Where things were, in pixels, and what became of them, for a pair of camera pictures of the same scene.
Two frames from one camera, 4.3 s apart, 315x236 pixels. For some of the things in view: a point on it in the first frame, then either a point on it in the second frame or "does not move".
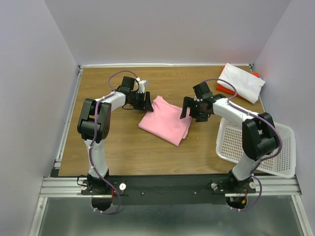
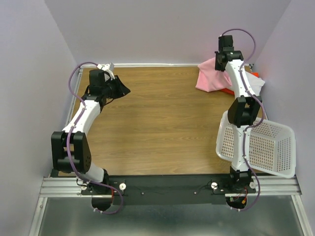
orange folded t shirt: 220,86 does not move
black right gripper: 189,102 to 216,67
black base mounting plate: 144,190 does not move
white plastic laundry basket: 229,146 does not move
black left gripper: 144,105 to 121,89
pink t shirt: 165,122 to 210,79
